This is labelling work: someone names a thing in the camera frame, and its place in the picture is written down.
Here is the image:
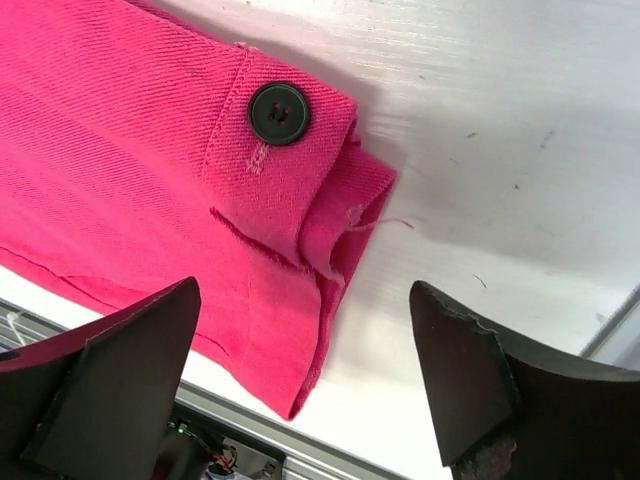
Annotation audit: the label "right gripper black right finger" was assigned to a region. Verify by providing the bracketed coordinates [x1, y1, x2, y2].
[409, 281, 639, 479]

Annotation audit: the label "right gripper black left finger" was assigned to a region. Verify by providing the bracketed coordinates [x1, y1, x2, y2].
[1, 277, 201, 479]

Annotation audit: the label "magenta trousers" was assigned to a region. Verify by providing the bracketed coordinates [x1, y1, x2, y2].
[1, 1, 396, 420]

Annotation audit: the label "black trouser button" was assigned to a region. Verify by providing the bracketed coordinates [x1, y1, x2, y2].
[247, 82, 311, 146]

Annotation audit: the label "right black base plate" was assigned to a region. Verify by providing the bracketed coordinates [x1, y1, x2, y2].
[152, 402, 285, 479]

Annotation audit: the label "aluminium rail frame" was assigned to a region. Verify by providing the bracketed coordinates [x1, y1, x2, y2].
[0, 284, 640, 480]

